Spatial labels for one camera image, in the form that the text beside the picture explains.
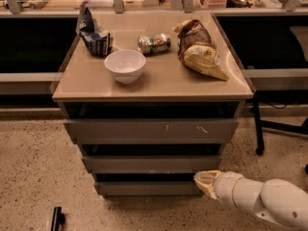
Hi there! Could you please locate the black object on floor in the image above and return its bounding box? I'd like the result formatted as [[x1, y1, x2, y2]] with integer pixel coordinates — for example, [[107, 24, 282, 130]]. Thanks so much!
[[50, 206, 65, 231]]

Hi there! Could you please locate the black table leg with caster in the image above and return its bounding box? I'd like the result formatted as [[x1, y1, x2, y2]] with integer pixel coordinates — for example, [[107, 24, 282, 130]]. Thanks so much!
[[252, 98, 265, 156]]

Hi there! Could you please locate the grey drawer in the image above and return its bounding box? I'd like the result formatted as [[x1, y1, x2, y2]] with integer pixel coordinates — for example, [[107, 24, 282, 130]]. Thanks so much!
[[64, 118, 239, 144], [82, 155, 221, 173], [94, 182, 201, 196]]

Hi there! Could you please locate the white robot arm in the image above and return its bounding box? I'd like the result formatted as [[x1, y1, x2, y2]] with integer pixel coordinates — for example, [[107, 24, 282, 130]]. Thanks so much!
[[193, 170, 308, 231]]

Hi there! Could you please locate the crushed silver soda can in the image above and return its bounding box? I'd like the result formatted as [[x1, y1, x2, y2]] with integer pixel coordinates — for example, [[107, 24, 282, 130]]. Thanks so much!
[[137, 33, 171, 55]]

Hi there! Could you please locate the grey top drawer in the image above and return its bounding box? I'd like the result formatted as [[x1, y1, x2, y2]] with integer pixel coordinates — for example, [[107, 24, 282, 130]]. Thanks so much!
[[64, 118, 239, 144]]

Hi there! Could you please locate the grey bottom drawer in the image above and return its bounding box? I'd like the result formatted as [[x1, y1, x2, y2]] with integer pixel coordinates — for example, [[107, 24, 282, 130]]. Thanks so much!
[[94, 182, 201, 196]]

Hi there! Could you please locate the grey drawer cabinet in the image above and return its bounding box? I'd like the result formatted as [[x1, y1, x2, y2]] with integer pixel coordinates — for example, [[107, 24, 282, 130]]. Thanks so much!
[[52, 12, 254, 183]]

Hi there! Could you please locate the white bowl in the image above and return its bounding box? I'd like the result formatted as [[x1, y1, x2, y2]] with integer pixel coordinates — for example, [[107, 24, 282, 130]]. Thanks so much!
[[104, 50, 146, 84]]

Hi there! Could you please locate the blue crumpled chip bag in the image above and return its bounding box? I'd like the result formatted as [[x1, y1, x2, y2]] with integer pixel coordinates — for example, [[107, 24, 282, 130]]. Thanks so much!
[[78, 9, 113, 57]]

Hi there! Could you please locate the brown chip bag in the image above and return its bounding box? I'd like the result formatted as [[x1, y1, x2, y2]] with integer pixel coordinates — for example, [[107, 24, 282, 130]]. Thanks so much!
[[173, 19, 229, 81]]

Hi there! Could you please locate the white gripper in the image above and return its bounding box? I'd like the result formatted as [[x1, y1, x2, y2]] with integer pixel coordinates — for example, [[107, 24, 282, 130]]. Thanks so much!
[[193, 170, 243, 207]]

